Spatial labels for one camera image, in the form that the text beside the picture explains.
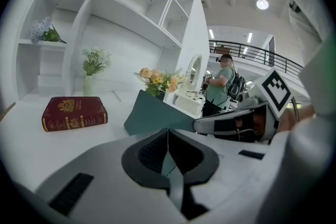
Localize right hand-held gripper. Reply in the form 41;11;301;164
193;67;293;144

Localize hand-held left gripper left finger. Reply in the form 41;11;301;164
35;128;187;224

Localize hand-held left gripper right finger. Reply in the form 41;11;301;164
167;128;271;224

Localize grey notebook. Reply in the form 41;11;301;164
123;89;196;136

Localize person's right forearm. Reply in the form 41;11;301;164
285;106;317;131

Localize white dressing table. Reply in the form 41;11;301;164
173;89;206;116

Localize white desk with shelf unit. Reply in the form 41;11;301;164
0;0;211;187

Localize oval white-framed mirror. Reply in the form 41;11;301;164
187;54;204;86

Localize orange flowers in black pot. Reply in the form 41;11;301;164
133;67;187;102

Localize red hardcover book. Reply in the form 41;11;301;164
41;96;109;132

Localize black balcony railing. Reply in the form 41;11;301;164
209;40;304;74

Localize white flowers in vase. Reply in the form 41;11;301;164
81;47;112;97

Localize person's white sweatshirt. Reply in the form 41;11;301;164
262;0;336;224

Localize pale blue hydrangea flowers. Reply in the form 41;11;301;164
29;17;67;45

